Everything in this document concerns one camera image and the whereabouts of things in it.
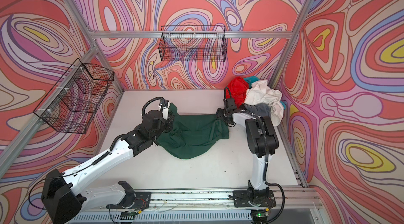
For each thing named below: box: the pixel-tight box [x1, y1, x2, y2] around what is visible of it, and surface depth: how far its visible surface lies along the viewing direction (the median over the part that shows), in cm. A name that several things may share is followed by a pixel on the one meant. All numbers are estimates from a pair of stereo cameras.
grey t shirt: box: [243, 103, 272, 118], surface depth 93 cm
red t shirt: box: [225, 76, 250, 108], surface depth 103 cm
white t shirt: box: [244, 79, 285, 127], surface depth 100 cm
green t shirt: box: [155, 102, 230, 160], surface depth 93 cm
